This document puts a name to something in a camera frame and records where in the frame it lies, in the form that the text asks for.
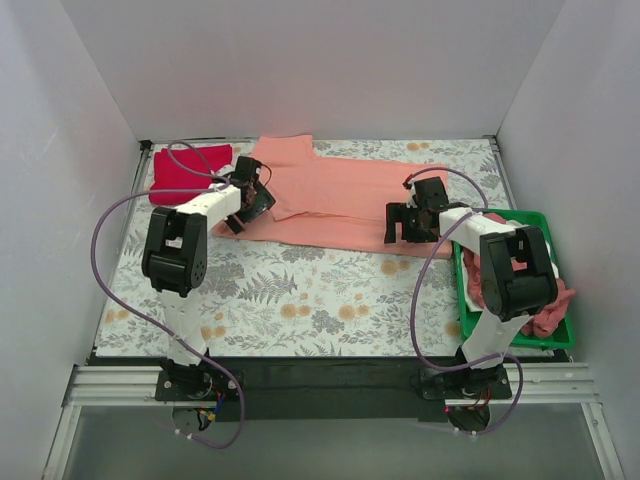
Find folded red t shirt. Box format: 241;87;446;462
149;144;233;206

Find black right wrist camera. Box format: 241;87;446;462
411;176;449;211

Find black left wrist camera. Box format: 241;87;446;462
231;156;263;186

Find dusty rose t shirt in tray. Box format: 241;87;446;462
454;209;576;348

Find floral patterned table mat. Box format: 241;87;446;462
94;138;511;358

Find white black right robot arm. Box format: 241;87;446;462
384;203;558;372

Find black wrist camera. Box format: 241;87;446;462
231;156;263;186
411;176;449;211

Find green plastic tray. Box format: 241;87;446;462
453;209;576;350

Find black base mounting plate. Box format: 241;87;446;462
155;357;515;422

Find aluminium frame rail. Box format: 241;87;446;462
44;359;624;479

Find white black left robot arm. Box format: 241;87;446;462
142;181;275;367

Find white t shirt in tray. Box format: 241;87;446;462
461;248;574;317

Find salmon pink t shirt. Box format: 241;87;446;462
211;135;435;258

